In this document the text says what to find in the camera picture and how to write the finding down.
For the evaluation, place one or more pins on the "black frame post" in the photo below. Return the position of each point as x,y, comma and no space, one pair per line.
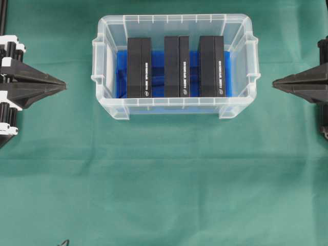
4,4

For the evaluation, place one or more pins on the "clear plastic storage case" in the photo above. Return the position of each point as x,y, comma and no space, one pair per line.
113,32

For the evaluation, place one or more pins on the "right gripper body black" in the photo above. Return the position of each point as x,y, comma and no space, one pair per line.
322,45

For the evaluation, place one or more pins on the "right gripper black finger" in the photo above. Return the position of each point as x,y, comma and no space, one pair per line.
315,75
312,94

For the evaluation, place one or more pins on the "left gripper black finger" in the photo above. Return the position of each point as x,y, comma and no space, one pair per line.
24,95
22,72

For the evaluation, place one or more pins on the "blue liner inside case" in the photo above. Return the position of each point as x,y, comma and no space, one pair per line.
158,74

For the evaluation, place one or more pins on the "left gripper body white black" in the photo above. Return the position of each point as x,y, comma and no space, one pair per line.
11,49

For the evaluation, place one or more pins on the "black camera box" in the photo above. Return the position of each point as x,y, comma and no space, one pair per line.
177,66
212,66
139,73

